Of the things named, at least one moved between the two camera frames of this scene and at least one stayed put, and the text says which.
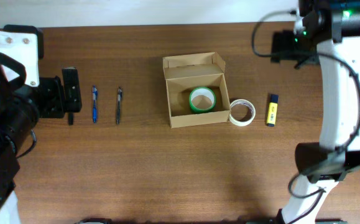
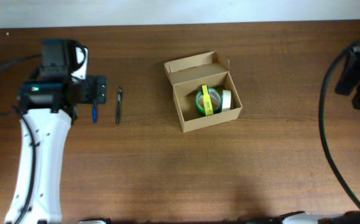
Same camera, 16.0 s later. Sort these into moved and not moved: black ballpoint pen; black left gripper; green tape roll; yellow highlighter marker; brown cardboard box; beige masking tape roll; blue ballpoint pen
Moved: green tape roll; beige masking tape roll; black left gripper; brown cardboard box; yellow highlighter marker
Not moved: blue ballpoint pen; black ballpoint pen
